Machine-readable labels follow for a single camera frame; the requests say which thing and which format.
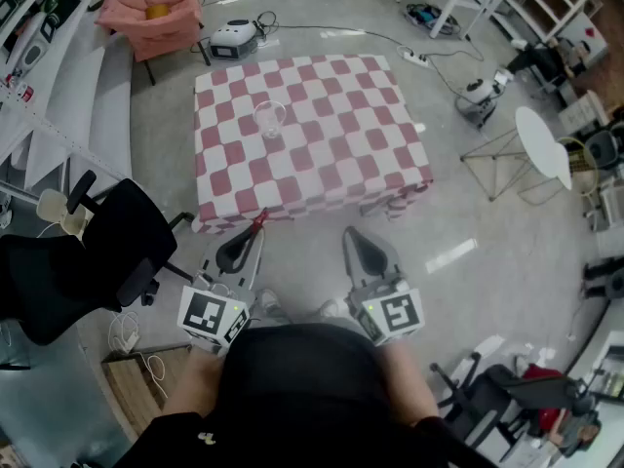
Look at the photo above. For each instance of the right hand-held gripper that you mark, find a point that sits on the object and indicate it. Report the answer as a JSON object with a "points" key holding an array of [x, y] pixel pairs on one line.
{"points": [[390, 315]]}

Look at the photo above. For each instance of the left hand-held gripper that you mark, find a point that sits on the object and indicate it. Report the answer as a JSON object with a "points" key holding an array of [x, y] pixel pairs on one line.
{"points": [[212, 312]]}

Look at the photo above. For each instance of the clear drinking glass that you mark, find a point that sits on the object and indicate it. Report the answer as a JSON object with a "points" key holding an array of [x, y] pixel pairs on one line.
{"points": [[269, 125]]}

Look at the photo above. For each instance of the person's right forearm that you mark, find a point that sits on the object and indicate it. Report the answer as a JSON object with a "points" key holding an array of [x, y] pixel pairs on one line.
{"points": [[407, 383]]}

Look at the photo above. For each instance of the person's left forearm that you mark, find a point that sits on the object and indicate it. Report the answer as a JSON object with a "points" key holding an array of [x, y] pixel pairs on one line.
{"points": [[195, 383]]}

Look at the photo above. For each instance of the person's left shoe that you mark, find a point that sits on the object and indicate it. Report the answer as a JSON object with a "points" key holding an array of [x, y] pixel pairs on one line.
{"points": [[268, 302]]}

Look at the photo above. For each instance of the person's shoe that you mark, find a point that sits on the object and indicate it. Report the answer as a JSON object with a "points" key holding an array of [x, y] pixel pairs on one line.
{"points": [[268, 302], [334, 307]]}

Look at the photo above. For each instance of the person's right shoe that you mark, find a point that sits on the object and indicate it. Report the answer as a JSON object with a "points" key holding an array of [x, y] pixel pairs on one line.
{"points": [[334, 307]]}

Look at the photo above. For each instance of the person's black shirt torso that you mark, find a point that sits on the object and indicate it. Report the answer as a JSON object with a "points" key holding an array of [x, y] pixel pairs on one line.
{"points": [[302, 388]]}

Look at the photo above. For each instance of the red white checkered cloth table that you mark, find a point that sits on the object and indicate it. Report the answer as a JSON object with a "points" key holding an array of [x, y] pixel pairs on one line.
{"points": [[312, 129]]}

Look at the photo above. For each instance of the wooden board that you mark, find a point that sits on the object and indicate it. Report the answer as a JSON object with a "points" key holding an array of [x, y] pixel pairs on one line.
{"points": [[141, 383]]}

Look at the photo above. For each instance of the grey black office chair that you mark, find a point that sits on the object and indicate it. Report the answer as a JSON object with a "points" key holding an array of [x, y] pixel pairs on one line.
{"points": [[507, 398]]}

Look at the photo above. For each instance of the white grey round appliance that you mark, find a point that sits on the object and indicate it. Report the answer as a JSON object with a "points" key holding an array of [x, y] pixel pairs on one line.
{"points": [[480, 95]]}

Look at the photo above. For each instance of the red cloth item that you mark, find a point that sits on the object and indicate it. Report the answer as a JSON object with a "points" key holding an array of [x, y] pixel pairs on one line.
{"points": [[541, 373]]}

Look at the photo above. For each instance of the round white side table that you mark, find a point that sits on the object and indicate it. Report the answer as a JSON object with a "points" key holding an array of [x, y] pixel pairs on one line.
{"points": [[541, 146]]}

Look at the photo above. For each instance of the white power strip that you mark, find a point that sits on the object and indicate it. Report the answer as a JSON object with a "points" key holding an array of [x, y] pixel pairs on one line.
{"points": [[413, 56]]}

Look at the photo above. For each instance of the white boxy appliance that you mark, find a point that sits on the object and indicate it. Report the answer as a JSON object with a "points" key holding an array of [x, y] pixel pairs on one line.
{"points": [[233, 37]]}

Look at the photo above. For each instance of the pink armchair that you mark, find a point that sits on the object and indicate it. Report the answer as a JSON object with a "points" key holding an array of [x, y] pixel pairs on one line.
{"points": [[146, 37]]}

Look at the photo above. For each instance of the yellow round item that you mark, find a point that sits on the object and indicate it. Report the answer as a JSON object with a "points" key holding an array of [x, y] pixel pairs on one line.
{"points": [[156, 11]]}

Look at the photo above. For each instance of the red label bottle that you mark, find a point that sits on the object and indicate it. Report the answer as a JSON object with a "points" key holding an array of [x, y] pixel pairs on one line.
{"points": [[25, 93]]}

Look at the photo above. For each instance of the white metal storage rack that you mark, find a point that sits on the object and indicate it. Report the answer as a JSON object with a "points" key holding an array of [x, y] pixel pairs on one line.
{"points": [[44, 66]]}

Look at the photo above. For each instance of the white board with red mark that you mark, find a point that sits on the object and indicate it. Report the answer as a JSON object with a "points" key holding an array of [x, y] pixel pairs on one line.
{"points": [[582, 37]]}

